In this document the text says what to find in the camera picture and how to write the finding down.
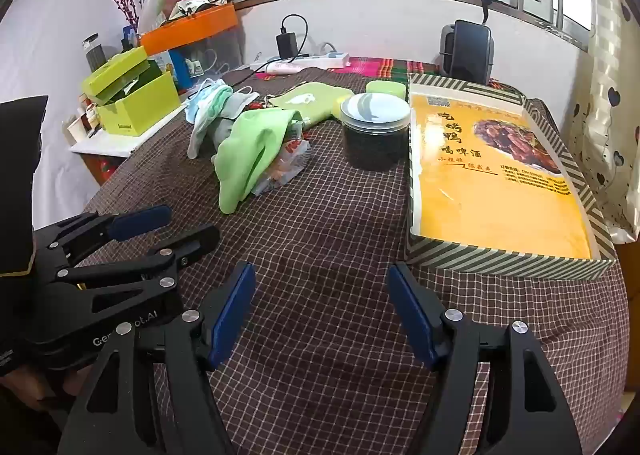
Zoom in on blue box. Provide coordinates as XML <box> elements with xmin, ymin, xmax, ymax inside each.
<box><xmin>150</xmin><ymin>49</ymin><xmax>193</xmax><ymax>90</ymax></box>

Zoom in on clear storage bin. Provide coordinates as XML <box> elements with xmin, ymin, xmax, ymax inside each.
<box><xmin>150</xmin><ymin>28</ymin><xmax>246</xmax><ymax>86</ymax></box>

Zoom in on person's left hand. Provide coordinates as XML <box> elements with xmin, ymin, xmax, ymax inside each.
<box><xmin>0</xmin><ymin>366</ymin><xmax>88</xmax><ymax>411</ymax></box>

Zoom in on orange bin lid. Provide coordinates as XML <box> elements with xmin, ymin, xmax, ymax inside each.
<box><xmin>140</xmin><ymin>2</ymin><xmax>238</xmax><ymax>56</ymax></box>

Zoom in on green tissue packet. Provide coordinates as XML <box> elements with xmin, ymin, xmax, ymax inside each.
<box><xmin>265</xmin><ymin>81</ymin><xmax>356</xmax><ymax>128</ymax></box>

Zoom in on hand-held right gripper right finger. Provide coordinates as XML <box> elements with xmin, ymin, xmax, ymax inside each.
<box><xmin>387</xmin><ymin>262</ymin><xmax>596</xmax><ymax>455</ymax></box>

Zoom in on black jar with clear lid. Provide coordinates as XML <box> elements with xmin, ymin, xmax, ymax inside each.
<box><xmin>341</xmin><ymin>92</ymin><xmax>412</xmax><ymax>172</ymax></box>

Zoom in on black speaker device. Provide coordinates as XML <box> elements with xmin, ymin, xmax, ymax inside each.
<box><xmin>440</xmin><ymin>19</ymin><xmax>496</xmax><ymax>86</ymax></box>

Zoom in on white power strip blue labels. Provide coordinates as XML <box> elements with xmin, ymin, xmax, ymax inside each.
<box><xmin>305</xmin><ymin>51</ymin><xmax>350</xmax><ymax>68</ymax></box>

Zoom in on striped cardboard box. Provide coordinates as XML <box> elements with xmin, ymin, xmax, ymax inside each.
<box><xmin>405</xmin><ymin>72</ymin><xmax>618</xmax><ymax>281</ymax></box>

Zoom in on red white snack packet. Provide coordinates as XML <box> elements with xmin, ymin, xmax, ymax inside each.
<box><xmin>250</xmin><ymin>132</ymin><xmax>313</xmax><ymax>196</ymax></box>

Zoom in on red cabinet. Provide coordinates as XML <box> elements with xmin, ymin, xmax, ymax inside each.
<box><xmin>82</xmin><ymin>152</ymin><xmax>126</xmax><ymax>186</ymax></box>

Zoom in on small white box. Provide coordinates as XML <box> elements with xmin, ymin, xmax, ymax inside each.
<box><xmin>62</xmin><ymin>115</ymin><xmax>88</xmax><ymax>146</ymax></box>

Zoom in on dark glass jar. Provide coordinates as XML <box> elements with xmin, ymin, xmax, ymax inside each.
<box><xmin>82</xmin><ymin>32</ymin><xmax>106</xmax><ymax>73</ymax></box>

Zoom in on brown checked tablecloth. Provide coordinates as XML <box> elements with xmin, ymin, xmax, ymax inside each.
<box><xmin>75</xmin><ymin>66</ymin><xmax>631</xmax><ymax>455</ymax></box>

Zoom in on black cable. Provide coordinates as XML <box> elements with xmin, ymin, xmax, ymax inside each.
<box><xmin>248</xmin><ymin>14</ymin><xmax>310</xmax><ymax>73</ymax></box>

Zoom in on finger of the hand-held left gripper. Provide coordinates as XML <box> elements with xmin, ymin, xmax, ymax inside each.
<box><xmin>55</xmin><ymin>224</ymin><xmax>222</xmax><ymax>322</ymax></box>
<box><xmin>32</xmin><ymin>205</ymin><xmax>173</xmax><ymax>266</ymax></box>

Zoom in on blue face mask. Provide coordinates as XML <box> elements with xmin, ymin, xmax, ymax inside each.
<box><xmin>185</xmin><ymin>79</ymin><xmax>236</xmax><ymax>125</ymax></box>

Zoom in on grey sock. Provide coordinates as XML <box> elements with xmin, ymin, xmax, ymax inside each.
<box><xmin>210</xmin><ymin>95</ymin><xmax>251</xmax><ymax>151</ymax></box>

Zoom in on pile of papers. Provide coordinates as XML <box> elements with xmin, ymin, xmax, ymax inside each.
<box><xmin>167</xmin><ymin>0</ymin><xmax>236</xmax><ymax>22</ymax></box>

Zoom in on heart print curtain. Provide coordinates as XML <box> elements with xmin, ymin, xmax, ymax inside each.
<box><xmin>565</xmin><ymin>0</ymin><xmax>640</xmax><ymax>243</ymax></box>

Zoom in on lime green box lid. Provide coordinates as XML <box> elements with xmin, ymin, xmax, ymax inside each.
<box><xmin>81</xmin><ymin>46</ymin><xmax>150</xmax><ymax>96</ymax></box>

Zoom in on lime round container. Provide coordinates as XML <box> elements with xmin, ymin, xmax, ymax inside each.
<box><xmin>365</xmin><ymin>79</ymin><xmax>407</xmax><ymax>101</ymax></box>

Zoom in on dark green inner box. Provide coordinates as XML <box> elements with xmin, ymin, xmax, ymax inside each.
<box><xmin>100</xmin><ymin>60</ymin><xmax>173</xmax><ymax>103</ymax></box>

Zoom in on colourful striped cloth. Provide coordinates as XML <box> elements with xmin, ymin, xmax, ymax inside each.
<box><xmin>257</xmin><ymin>55</ymin><xmax>501</xmax><ymax>88</ymax></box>

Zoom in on light green cloth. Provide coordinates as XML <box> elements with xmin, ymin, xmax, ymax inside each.
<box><xmin>212</xmin><ymin>109</ymin><xmax>306</xmax><ymax>215</ymax></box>

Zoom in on white face mask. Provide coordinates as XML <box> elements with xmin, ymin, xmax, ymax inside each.
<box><xmin>187</xmin><ymin>85</ymin><xmax>258</xmax><ymax>159</ymax></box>

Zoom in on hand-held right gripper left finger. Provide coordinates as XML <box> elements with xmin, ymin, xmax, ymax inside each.
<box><xmin>57</xmin><ymin>260</ymin><xmax>258</xmax><ymax>455</ymax></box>

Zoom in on white side table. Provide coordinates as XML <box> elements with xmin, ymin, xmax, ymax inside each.
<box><xmin>69</xmin><ymin>102</ymin><xmax>188</xmax><ymax>158</ymax></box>

